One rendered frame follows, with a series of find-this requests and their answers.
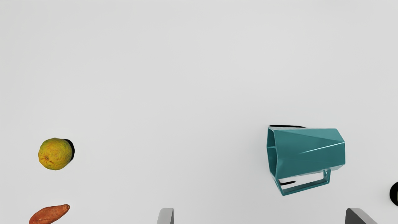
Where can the yellow-green orange fruit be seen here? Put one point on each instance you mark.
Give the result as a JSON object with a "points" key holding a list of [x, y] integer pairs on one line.
{"points": [[55, 154]]}

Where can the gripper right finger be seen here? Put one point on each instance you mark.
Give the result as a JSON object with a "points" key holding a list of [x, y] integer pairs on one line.
{"points": [[358, 217]]}

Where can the orange sweet potato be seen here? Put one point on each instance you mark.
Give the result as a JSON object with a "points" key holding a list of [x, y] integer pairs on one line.
{"points": [[48, 215]]}

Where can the teal faceted mug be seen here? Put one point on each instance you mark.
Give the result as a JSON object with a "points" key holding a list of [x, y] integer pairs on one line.
{"points": [[306, 152]]}

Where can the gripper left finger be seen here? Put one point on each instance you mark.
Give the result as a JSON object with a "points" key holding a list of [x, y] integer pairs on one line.
{"points": [[165, 216]]}

